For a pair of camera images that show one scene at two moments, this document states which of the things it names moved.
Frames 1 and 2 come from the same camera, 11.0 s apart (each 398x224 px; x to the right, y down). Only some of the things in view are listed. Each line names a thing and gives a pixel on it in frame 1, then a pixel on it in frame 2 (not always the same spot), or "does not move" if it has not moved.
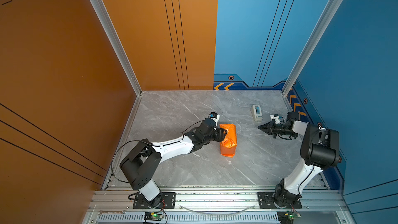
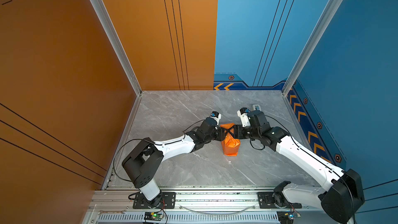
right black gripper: (270, 129) → (238, 130)
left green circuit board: (153, 215) does not move
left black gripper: (222, 136) does not move
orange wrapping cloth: (228, 146) does not move
